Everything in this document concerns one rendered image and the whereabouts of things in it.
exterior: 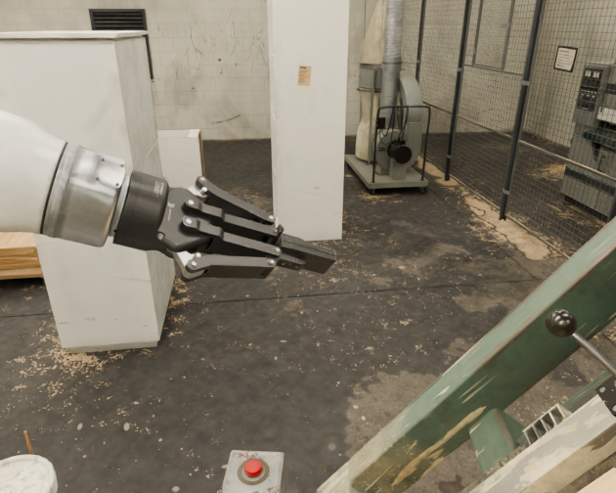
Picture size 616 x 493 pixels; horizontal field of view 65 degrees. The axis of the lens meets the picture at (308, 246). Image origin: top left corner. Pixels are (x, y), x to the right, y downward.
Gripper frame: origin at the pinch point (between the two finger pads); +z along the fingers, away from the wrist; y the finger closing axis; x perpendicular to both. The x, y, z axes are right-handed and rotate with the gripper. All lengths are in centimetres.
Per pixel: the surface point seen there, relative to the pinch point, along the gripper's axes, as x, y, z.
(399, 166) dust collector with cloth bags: 239, 368, 269
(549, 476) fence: 7.9, -19.8, 40.5
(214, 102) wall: 447, 649, 106
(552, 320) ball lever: -5.3, -4.0, 33.9
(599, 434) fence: -0.7, -16.6, 41.6
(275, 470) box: 60, -8, 25
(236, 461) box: 66, -5, 18
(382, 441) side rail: 45, -5, 42
